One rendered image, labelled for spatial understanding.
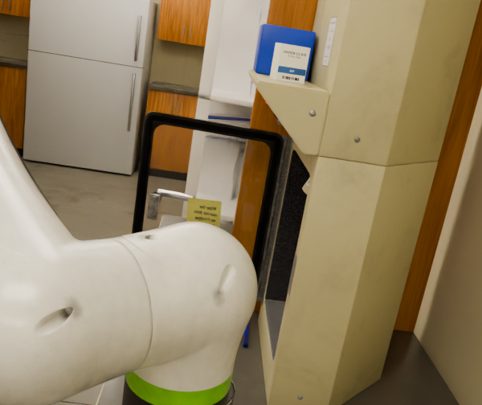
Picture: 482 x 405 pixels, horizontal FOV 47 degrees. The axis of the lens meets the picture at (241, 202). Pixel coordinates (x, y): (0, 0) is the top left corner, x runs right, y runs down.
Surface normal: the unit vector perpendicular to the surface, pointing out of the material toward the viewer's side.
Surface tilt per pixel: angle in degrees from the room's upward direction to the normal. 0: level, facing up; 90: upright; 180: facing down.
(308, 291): 90
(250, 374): 0
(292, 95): 90
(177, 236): 10
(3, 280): 36
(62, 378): 99
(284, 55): 90
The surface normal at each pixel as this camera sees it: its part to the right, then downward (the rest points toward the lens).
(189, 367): 0.18, 0.42
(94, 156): 0.03, 0.29
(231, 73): -0.46, 0.26
